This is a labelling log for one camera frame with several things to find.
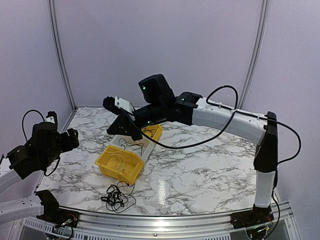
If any long black cable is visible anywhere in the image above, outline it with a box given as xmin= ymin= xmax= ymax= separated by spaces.
xmin=118 ymin=137 xmax=147 ymax=157
xmin=142 ymin=127 xmax=157 ymax=140

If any right aluminium corner post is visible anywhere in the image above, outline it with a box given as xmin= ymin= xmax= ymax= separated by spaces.
xmin=238 ymin=0 xmax=270 ymax=109

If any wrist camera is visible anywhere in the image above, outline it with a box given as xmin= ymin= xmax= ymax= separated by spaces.
xmin=102 ymin=96 xmax=135 ymax=115
xmin=44 ymin=111 xmax=58 ymax=125

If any near yellow plastic bin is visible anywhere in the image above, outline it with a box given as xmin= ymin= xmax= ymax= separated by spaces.
xmin=94 ymin=145 xmax=145 ymax=185

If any aluminium front frame rail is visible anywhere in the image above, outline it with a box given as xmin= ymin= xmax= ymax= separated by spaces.
xmin=9 ymin=204 xmax=301 ymax=240

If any aluminium corner post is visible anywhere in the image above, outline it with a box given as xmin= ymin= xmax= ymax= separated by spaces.
xmin=238 ymin=0 xmax=270 ymax=109
xmin=47 ymin=0 xmax=77 ymax=111

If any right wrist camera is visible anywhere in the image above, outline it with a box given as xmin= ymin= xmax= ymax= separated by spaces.
xmin=102 ymin=96 xmax=135 ymax=115

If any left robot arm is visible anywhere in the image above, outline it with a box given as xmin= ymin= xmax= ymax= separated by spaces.
xmin=0 ymin=111 xmax=80 ymax=224

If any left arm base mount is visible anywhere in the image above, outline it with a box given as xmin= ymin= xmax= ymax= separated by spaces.
xmin=36 ymin=208 xmax=80 ymax=228

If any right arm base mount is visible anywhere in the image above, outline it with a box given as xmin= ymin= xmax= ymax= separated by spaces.
xmin=230 ymin=209 xmax=274 ymax=229

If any yellow plastic bin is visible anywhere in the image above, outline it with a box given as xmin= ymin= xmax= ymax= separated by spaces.
xmin=94 ymin=145 xmax=145 ymax=185
xmin=141 ymin=124 xmax=163 ymax=142

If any far yellow plastic bin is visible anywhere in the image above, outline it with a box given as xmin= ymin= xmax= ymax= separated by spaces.
xmin=141 ymin=124 xmax=163 ymax=142

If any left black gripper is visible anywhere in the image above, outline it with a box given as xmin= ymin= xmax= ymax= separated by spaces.
xmin=42 ymin=128 xmax=79 ymax=168

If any white plastic bin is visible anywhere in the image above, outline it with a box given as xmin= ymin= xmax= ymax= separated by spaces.
xmin=109 ymin=135 xmax=155 ymax=163

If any left aluminium corner post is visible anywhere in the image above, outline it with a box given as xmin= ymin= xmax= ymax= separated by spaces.
xmin=47 ymin=0 xmax=77 ymax=111

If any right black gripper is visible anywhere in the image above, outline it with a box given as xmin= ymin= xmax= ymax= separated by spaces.
xmin=106 ymin=99 xmax=166 ymax=141

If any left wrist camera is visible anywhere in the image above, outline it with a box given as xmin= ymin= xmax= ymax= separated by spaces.
xmin=44 ymin=111 xmax=58 ymax=125

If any black cable bundle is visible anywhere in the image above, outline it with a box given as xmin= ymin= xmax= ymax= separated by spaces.
xmin=100 ymin=181 xmax=137 ymax=214

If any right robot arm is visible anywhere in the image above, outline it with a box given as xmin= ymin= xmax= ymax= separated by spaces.
xmin=102 ymin=74 xmax=297 ymax=224

